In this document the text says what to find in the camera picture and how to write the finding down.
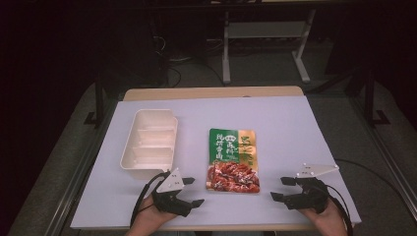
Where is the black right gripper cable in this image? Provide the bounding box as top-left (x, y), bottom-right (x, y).
top-left (325, 184), bottom-right (354, 236)

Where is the green and red food packet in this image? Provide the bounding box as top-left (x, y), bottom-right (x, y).
top-left (205, 127), bottom-right (262, 195)

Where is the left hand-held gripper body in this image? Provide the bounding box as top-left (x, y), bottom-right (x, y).
top-left (151, 167), bottom-right (195, 217)

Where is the white metal stand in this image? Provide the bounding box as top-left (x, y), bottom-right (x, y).
top-left (221, 8), bottom-right (318, 86)

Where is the white compartment tray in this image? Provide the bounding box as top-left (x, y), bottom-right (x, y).
top-left (119, 108), bottom-right (179, 181)

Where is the person's left hand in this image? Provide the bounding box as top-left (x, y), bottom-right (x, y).
top-left (125, 195), bottom-right (177, 236)

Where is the black metal stand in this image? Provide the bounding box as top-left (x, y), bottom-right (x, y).
top-left (83, 73), bottom-right (106, 129)
top-left (363, 68), bottom-right (391, 128)

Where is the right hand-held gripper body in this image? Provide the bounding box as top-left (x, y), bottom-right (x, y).
top-left (284, 162), bottom-right (340, 214)

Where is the person's right hand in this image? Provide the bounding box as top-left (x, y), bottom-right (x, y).
top-left (299, 200), bottom-right (348, 236)

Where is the aluminium frame rail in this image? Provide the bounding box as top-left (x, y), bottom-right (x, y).
top-left (42, 97), bottom-right (118, 236)
top-left (347, 95), bottom-right (417, 214)

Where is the white table mat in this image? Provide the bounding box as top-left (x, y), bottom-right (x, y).
top-left (70, 95), bottom-right (362, 231)

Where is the bundle of black cables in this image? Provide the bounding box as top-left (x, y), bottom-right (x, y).
top-left (151, 33), bottom-right (228, 89)

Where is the black floor cable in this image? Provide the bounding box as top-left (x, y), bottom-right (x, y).
top-left (333, 158), bottom-right (406, 205)

